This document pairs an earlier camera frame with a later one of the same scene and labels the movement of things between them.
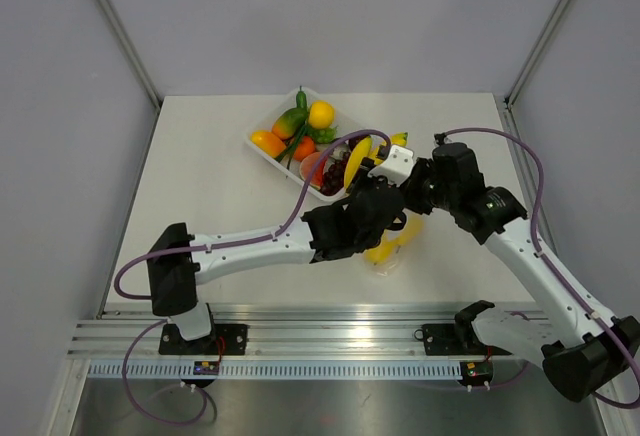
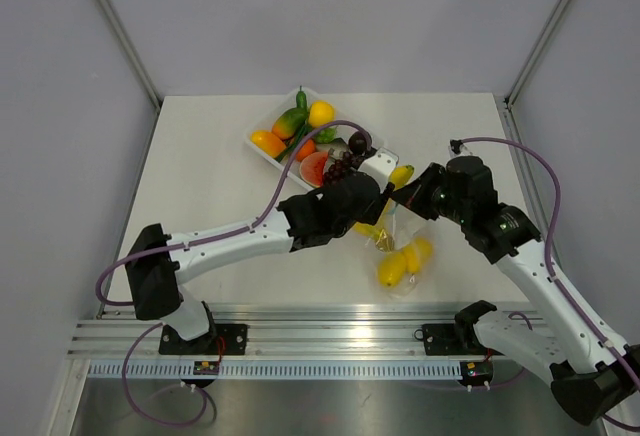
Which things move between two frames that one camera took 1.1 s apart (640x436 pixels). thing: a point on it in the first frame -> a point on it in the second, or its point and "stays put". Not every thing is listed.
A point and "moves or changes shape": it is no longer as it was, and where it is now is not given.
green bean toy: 292,145 stays put
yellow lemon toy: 380,254 -> 392,268
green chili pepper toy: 301,99 stays put
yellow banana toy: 399,138 -> 400,175
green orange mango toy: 289,123 stays put
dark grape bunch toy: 334,177 stays put
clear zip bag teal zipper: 386,256 moves or changes shape
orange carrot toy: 306,147 stays put
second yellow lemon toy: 321,114 stays put
